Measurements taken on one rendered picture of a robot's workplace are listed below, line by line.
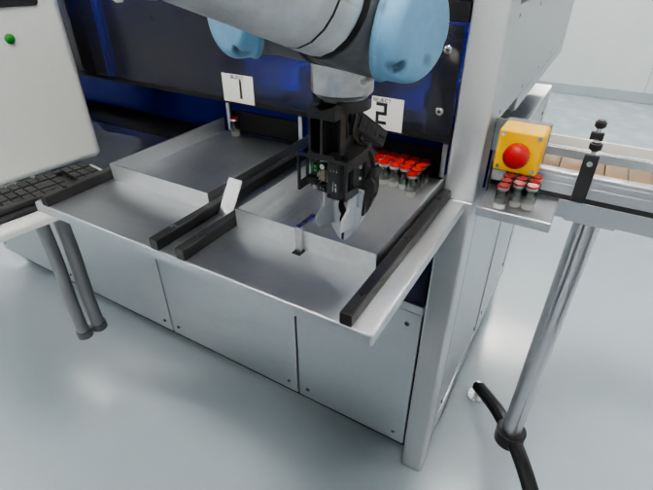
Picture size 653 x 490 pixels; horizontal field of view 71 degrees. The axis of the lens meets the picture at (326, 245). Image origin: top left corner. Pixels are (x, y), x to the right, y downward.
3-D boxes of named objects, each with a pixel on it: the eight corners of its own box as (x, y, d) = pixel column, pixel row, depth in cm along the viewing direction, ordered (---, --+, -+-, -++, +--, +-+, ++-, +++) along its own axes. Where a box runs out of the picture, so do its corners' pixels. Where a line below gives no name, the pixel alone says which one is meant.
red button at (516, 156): (503, 159, 78) (508, 137, 75) (529, 164, 76) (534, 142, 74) (498, 168, 75) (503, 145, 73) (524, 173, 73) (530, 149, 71)
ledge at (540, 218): (492, 186, 95) (494, 178, 94) (559, 200, 90) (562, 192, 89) (474, 214, 85) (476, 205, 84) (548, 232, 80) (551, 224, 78)
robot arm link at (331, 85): (330, 48, 57) (391, 54, 53) (330, 86, 59) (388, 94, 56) (297, 58, 51) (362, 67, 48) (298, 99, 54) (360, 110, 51)
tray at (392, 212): (336, 159, 102) (336, 144, 100) (449, 186, 91) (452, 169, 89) (237, 227, 78) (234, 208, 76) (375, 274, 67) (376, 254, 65)
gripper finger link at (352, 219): (327, 254, 64) (327, 194, 59) (347, 234, 68) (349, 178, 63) (347, 261, 63) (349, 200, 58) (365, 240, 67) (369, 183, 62)
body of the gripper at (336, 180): (295, 193, 59) (292, 100, 53) (328, 170, 66) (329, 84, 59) (347, 208, 56) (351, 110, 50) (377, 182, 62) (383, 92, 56)
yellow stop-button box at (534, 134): (500, 155, 84) (509, 116, 80) (542, 162, 81) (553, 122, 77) (491, 169, 78) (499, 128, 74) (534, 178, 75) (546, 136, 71)
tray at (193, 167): (224, 130, 118) (223, 117, 116) (309, 149, 107) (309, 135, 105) (114, 179, 93) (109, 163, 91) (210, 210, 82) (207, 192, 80)
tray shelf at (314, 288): (210, 134, 121) (209, 127, 120) (474, 194, 92) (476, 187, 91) (37, 210, 86) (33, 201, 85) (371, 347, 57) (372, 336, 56)
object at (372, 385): (168, 185, 291) (137, 35, 243) (498, 286, 205) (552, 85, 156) (11, 263, 219) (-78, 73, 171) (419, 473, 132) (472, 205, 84)
